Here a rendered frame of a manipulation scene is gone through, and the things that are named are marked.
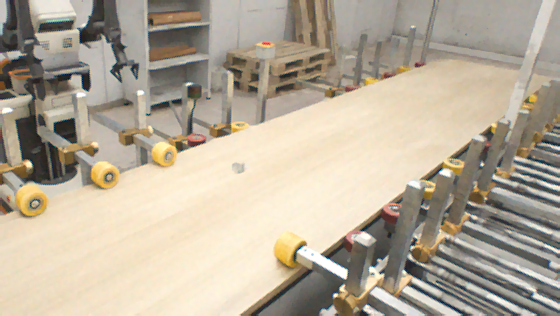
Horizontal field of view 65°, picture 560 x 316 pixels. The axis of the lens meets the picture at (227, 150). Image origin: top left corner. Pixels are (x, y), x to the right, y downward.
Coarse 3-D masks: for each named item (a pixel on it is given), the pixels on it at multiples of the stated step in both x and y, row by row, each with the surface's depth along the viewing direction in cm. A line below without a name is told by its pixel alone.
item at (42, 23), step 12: (36, 0) 215; (48, 0) 219; (60, 0) 222; (36, 12) 213; (48, 12) 216; (60, 12) 220; (72, 12) 223; (36, 24) 215; (48, 24) 219; (60, 24) 224; (72, 24) 229
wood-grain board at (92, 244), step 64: (448, 64) 336; (256, 128) 203; (320, 128) 206; (384, 128) 209; (448, 128) 213; (128, 192) 147; (192, 192) 148; (256, 192) 150; (320, 192) 152; (384, 192) 154; (0, 256) 115; (64, 256) 116; (128, 256) 117; (192, 256) 118; (256, 256) 119
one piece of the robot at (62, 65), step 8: (48, 56) 226; (56, 56) 229; (64, 56) 232; (72, 56) 235; (48, 64) 227; (56, 64) 230; (64, 64) 233; (72, 64) 236; (80, 64) 238; (88, 64) 236; (48, 72) 221; (56, 72) 223; (64, 72) 225; (72, 72) 228; (80, 72) 234; (88, 72) 237; (48, 80) 222; (64, 80) 237; (88, 80) 240; (40, 88) 226; (88, 88) 243; (40, 96) 229
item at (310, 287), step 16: (464, 160) 216; (432, 176) 186; (368, 224) 150; (416, 224) 193; (384, 240) 168; (336, 256) 139; (384, 256) 175; (288, 288) 121; (304, 288) 129; (320, 288) 138; (336, 288) 148; (272, 304) 118; (288, 304) 125; (304, 304) 133; (320, 304) 143
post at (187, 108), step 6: (186, 84) 189; (186, 90) 189; (186, 96) 190; (186, 102) 191; (192, 102) 193; (186, 108) 192; (192, 108) 194; (186, 114) 193; (186, 120) 195; (192, 120) 197; (186, 126) 196; (192, 126) 198; (186, 132) 197; (192, 132) 199
